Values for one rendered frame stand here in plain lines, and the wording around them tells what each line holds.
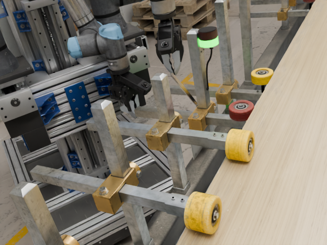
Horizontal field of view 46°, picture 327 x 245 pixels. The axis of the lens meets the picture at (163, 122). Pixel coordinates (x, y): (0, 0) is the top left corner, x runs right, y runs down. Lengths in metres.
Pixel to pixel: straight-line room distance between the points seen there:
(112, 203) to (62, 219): 1.20
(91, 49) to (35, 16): 0.43
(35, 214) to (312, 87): 0.96
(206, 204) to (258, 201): 0.16
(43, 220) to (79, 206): 1.37
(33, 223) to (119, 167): 0.26
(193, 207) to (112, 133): 0.24
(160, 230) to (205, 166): 0.31
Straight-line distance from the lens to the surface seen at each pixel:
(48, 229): 0.76
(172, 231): 1.16
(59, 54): 1.79
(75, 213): 2.08
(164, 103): 1.06
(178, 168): 1.18
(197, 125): 1.29
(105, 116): 0.83
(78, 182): 0.98
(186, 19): 4.59
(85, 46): 1.35
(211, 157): 1.38
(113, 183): 0.92
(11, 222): 2.57
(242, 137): 0.97
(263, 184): 0.95
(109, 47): 1.33
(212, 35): 1.20
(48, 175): 1.04
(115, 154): 0.89
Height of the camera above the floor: 1.52
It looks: 30 degrees down
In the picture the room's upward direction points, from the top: 12 degrees counter-clockwise
